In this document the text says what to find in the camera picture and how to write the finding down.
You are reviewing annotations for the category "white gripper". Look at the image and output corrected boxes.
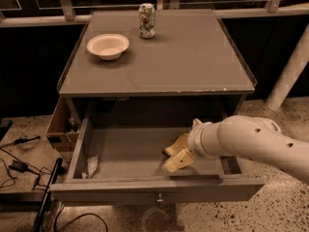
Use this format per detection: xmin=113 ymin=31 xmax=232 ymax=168
xmin=162 ymin=118 xmax=218 ymax=173

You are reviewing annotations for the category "yellow sponge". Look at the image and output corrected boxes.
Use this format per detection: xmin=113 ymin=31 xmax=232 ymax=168
xmin=164 ymin=132 xmax=188 ymax=157

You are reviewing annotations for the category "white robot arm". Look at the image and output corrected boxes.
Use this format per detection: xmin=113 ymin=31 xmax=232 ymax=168
xmin=163 ymin=115 xmax=309 ymax=184

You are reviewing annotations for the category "metal drawer knob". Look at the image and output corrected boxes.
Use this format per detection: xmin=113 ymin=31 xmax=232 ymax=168
xmin=155 ymin=193 xmax=165 ymax=205

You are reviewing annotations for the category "grey cabinet with counter top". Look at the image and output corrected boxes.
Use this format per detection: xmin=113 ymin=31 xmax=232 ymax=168
xmin=59 ymin=10 xmax=255 ymax=126

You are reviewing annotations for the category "grey open top drawer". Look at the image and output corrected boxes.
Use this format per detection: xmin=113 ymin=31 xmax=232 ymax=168
xmin=51 ymin=109 xmax=265 ymax=205

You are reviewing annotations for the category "crumpled white paper scrap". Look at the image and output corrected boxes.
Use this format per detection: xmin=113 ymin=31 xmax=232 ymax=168
xmin=82 ymin=156 xmax=98 ymax=179

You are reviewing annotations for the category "white bowl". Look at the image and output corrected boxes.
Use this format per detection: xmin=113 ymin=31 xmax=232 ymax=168
xmin=87 ymin=34 xmax=129 ymax=61

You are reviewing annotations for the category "brown cardboard box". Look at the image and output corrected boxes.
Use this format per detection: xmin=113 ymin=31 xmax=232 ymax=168
xmin=46 ymin=99 xmax=79 ymax=162

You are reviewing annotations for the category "black pole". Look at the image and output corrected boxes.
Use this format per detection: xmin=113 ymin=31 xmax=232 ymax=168
xmin=31 ymin=158 xmax=63 ymax=232

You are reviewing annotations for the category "printed drink can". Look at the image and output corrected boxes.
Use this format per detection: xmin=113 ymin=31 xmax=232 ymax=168
xmin=139 ymin=3 xmax=155 ymax=39

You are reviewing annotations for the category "black tool on floor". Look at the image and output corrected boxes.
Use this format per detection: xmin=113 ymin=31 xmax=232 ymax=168
xmin=0 ymin=135 xmax=41 ymax=148

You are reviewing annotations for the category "black power adapter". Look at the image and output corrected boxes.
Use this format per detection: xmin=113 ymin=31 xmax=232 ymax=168
xmin=9 ymin=160 xmax=28 ymax=173

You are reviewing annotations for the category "metal railing frame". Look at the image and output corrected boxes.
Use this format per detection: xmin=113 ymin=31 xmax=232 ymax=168
xmin=0 ymin=0 xmax=309 ymax=29

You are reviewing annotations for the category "black cable on floor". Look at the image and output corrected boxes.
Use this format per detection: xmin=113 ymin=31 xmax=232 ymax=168
xmin=0 ymin=147 xmax=54 ymax=191

